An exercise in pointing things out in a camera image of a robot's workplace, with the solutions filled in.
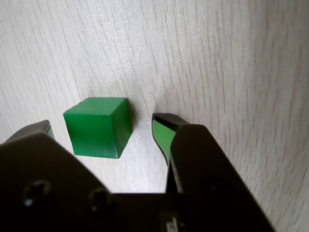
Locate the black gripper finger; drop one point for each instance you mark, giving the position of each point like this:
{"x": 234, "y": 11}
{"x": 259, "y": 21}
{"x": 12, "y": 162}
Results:
{"x": 48, "y": 174}
{"x": 205, "y": 169}

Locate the green wooden cube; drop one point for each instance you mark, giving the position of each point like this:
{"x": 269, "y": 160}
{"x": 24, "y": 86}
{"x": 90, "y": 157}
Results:
{"x": 96, "y": 130}

